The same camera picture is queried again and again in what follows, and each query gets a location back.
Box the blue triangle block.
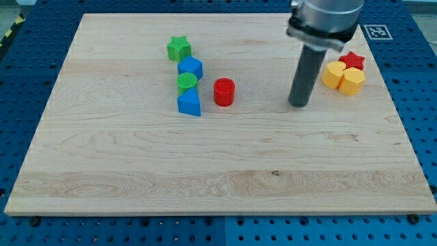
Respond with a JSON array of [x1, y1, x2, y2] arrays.
[[177, 87, 201, 116]]

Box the red cylinder block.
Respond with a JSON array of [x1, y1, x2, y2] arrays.
[[213, 78, 236, 107]]

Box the yellow hexagon block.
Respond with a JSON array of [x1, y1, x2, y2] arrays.
[[339, 67, 366, 96]]

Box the yellow heart block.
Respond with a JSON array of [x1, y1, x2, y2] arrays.
[[321, 61, 346, 89]]

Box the green star block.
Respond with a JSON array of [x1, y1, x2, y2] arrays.
[[167, 36, 192, 62]]

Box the dark grey pointer rod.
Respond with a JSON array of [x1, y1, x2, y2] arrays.
[[288, 44, 326, 108]]

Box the white fiducial marker tag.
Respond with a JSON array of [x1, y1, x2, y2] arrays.
[[363, 24, 393, 40]]

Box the red star block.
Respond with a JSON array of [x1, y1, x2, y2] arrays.
[[338, 51, 365, 70]]

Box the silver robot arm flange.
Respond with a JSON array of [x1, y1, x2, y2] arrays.
[[286, 0, 364, 52]]

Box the green cylinder block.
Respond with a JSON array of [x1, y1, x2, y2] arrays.
[[175, 72, 198, 95]]

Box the light wooden board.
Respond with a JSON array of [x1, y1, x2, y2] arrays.
[[5, 14, 436, 216]]

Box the blue cube block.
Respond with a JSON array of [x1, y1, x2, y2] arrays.
[[178, 56, 203, 80]]

